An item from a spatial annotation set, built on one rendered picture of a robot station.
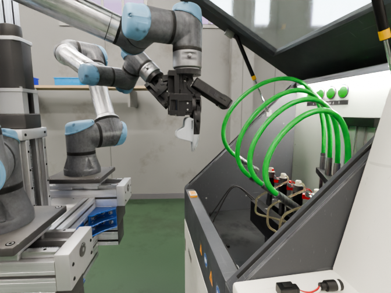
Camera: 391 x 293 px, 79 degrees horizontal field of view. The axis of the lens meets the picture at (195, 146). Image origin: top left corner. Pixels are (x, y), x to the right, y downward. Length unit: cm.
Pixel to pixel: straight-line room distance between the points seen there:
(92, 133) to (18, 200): 50
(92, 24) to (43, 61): 337
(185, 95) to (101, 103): 68
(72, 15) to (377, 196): 76
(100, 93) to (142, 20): 70
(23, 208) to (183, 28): 57
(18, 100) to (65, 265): 52
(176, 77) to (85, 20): 26
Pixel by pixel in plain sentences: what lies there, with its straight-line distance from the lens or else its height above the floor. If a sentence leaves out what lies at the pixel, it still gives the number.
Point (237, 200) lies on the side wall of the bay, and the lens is 122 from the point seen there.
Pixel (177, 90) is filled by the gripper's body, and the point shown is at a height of 136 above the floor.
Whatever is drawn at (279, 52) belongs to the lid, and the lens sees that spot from 116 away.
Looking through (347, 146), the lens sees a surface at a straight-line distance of 70.
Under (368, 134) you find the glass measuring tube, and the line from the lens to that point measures 91.
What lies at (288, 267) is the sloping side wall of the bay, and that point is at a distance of 58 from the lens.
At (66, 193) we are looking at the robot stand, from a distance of 117.
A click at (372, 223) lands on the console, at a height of 110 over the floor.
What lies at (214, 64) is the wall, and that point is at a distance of 360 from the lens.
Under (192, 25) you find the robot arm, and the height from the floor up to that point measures 151.
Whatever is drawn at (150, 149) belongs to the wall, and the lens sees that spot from 359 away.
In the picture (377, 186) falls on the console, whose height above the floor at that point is 117.
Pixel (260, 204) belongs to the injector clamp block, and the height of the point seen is 98.
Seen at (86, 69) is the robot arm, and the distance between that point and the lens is 95.
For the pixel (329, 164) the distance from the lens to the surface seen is 89.
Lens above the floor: 131
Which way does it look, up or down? 8 degrees down
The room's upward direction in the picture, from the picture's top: straight up
